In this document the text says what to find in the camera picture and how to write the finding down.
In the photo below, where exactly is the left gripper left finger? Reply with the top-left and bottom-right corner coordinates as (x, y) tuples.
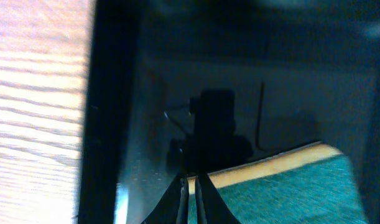
(142, 173), (189, 224)

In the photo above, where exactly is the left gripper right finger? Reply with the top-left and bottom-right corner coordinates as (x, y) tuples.
(195, 174), (241, 224)

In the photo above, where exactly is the green yellow sponge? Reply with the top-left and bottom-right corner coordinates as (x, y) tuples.
(187, 142), (369, 224)

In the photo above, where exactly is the black rectangular tray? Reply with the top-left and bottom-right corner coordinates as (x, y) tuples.
(76, 1), (380, 223)

